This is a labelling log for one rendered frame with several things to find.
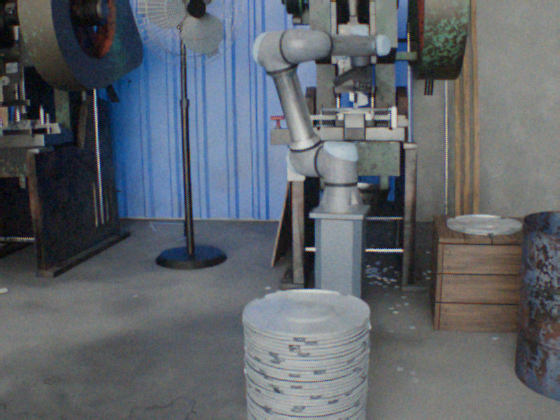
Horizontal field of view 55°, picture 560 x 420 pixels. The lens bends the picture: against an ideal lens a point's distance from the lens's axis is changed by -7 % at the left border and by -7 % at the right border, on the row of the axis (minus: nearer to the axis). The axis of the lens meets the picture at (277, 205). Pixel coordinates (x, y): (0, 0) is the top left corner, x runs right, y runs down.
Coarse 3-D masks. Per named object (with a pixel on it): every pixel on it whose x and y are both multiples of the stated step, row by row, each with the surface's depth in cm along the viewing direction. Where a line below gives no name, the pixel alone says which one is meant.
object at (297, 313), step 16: (256, 304) 135; (272, 304) 135; (288, 304) 134; (304, 304) 133; (320, 304) 133; (336, 304) 134; (352, 304) 134; (256, 320) 125; (272, 320) 125; (288, 320) 125; (304, 320) 124; (320, 320) 124; (336, 320) 124; (352, 320) 124; (288, 336) 116; (304, 336) 116; (320, 336) 116
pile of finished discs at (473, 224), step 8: (464, 216) 223; (472, 216) 223; (480, 216) 223; (488, 216) 222; (496, 216) 220; (448, 224) 210; (456, 224) 210; (464, 224) 210; (472, 224) 208; (480, 224) 206; (488, 224) 206; (496, 224) 206; (504, 224) 208; (512, 224) 207; (520, 224) 207; (464, 232) 201; (472, 232) 199; (480, 232) 199; (488, 232) 196; (496, 232) 195; (504, 232) 196; (512, 232) 197
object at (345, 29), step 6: (348, 24) 253; (354, 24) 249; (360, 24) 250; (342, 30) 249; (348, 30) 249; (342, 60) 251; (348, 60) 251; (342, 66) 252; (348, 66) 251; (342, 72) 253; (342, 84) 254; (348, 84) 251
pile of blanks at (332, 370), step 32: (256, 352) 122; (288, 352) 117; (320, 352) 116; (352, 352) 120; (256, 384) 125; (288, 384) 118; (320, 384) 117; (352, 384) 121; (256, 416) 126; (288, 416) 120; (320, 416) 120; (352, 416) 124
